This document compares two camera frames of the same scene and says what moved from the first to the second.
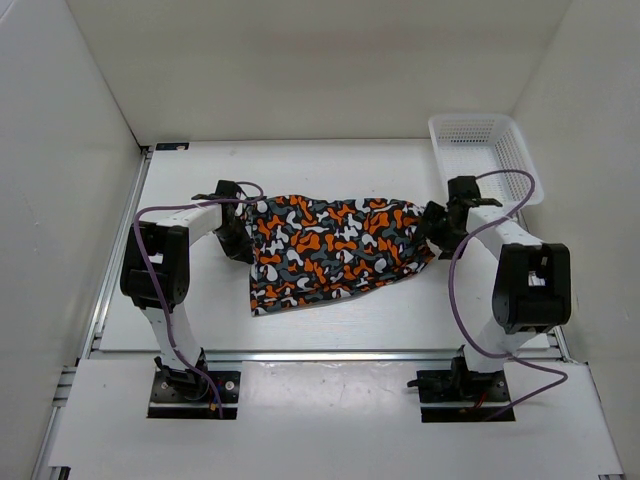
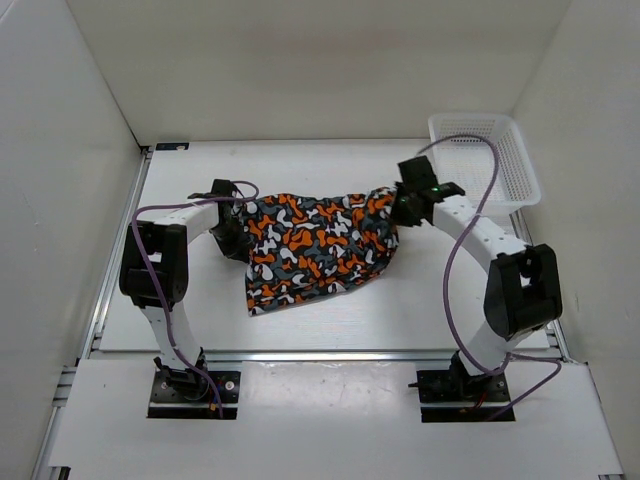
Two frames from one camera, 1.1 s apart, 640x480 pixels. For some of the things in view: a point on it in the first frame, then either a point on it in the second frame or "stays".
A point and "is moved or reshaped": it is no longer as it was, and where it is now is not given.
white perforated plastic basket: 470,145 stays
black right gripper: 434,212 → 397,216
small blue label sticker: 173,146 stays
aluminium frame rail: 558,329 stays
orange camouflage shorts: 313,247 is moved or reshaped
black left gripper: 242,249 stays
